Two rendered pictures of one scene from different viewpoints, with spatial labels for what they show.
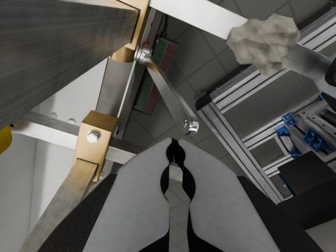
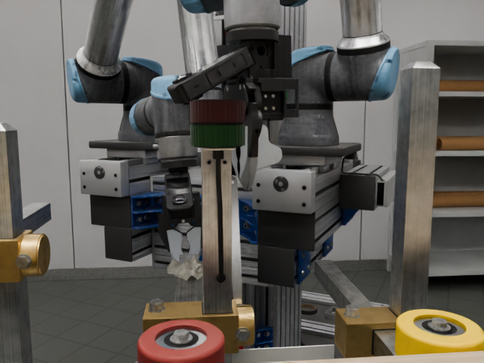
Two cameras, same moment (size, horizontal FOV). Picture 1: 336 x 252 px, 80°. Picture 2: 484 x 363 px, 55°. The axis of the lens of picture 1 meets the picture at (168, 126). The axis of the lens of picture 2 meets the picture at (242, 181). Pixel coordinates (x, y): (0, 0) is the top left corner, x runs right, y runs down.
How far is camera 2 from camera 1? 0.61 m
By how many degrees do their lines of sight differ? 70
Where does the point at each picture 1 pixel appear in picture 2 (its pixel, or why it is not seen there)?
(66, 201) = (397, 250)
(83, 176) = (394, 287)
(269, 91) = not seen: outside the picture
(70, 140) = (387, 334)
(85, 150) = (379, 316)
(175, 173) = (340, 280)
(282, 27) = (173, 263)
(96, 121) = (341, 330)
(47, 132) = not seen: hidden behind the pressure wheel
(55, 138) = not seen: hidden behind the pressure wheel
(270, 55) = (193, 261)
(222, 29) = (190, 284)
